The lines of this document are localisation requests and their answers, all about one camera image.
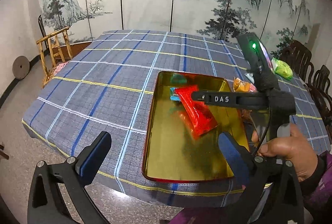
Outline round stone disc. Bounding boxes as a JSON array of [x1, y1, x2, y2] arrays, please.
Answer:
[[12, 56, 30, 80]]

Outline light bamboo chair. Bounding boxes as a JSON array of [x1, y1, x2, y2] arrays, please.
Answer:
[[36, 27, 73, 87]]

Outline gold metal tin tray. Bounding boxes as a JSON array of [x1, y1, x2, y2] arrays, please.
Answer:
[[142, 71, 249, 183]]

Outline red snack packet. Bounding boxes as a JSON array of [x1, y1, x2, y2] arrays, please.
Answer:
[[175, 85, 218, 139]]

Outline small blue candy packet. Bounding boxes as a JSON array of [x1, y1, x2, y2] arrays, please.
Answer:
[[170, 87, 181, 102]]

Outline orange snack bag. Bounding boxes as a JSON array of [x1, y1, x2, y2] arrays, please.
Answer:
[[233, 77, 257, 93]]

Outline right hand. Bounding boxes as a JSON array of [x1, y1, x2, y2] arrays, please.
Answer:
[[257, 123, 318, 182]]

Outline blue plaid tablecloth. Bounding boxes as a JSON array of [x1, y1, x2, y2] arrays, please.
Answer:
[[21, 29, 330, 208]]

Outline green tissue pack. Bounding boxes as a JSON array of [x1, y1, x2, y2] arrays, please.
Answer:
[[271, 58, 293, 80]]

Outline dark wooden chair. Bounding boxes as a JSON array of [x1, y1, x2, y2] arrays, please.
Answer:
[[307, 65, 331, 140], [279, 40, 315, 84]]

